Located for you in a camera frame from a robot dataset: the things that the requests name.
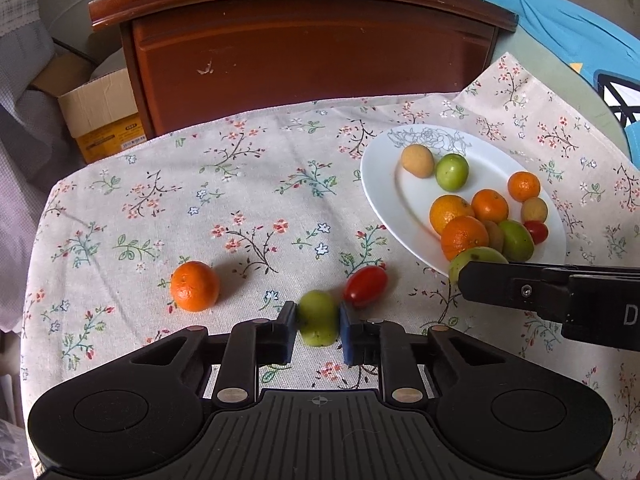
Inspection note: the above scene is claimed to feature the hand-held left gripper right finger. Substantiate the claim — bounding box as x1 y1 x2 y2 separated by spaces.
339 302 508 406

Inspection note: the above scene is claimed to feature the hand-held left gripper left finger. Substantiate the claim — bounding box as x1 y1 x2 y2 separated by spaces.
127 301 298 408

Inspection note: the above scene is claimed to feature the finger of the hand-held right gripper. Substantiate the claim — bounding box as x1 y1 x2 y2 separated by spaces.
458 260 572 319

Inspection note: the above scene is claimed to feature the green jujube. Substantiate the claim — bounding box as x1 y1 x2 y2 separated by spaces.
297 289 341 347
498 219 535 263
448 246 509 286
435 153 470 192

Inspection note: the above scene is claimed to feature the brown kiwi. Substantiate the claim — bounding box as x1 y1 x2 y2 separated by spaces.
482 219 506 253

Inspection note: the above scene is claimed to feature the red cherry tomato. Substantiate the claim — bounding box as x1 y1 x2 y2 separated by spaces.
343 265 389 309
523 220 549 245

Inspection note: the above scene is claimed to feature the large mandarin orange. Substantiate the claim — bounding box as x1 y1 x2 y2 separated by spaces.
429 194 476 235

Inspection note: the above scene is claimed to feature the white oval plate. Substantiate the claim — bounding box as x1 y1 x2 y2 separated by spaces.
360 124 567 281

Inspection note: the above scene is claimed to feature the pale tan round fruit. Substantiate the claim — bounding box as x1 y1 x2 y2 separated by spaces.
401 144 435 179

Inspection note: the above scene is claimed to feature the small mandarin orange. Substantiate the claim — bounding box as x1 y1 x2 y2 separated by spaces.
508 171 541 203

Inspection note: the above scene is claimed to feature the floral tablecloth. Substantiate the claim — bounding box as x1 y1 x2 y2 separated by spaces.
20 52 640 480

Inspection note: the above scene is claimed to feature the pale green bed sheet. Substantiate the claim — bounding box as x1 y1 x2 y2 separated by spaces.
500 25 632 147

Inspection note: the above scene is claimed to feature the blue blanket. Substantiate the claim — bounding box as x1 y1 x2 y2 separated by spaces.
420 0 640 127

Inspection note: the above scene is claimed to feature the cardboard box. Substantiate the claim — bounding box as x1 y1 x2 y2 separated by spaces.
30 52 149 164

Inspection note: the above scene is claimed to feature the lilac checked cover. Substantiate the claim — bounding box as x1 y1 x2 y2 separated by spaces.
0 25 87 332

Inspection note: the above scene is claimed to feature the white bundle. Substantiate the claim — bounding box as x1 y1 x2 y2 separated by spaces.
90 52 132 82

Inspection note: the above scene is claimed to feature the plaid cloth with lace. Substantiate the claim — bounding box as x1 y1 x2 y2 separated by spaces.
0 0 42 37

